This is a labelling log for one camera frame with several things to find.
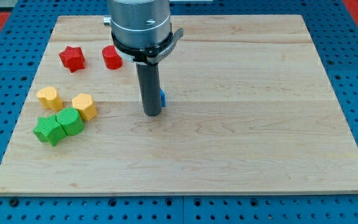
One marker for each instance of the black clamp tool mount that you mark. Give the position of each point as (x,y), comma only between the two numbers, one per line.
(148,56)

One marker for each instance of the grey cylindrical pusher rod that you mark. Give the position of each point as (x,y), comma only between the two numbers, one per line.
(149,83)

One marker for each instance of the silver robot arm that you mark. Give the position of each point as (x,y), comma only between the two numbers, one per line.
(142,33)

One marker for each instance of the red circle block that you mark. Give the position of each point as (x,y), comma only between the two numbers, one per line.
(111,58)

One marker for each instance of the red star block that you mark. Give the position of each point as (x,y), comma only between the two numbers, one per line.
(72,58)

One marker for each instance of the green circle block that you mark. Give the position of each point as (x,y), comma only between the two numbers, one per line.
(71,121)

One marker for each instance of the green star block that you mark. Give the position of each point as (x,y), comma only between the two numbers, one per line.
(48,129)

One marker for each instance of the blue block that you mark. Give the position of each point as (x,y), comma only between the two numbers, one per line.
(162,97)

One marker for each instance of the yellow hexagon block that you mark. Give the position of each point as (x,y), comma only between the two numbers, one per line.
(85,105)

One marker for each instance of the yellow heart block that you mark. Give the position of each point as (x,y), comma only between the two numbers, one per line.
(49,98)

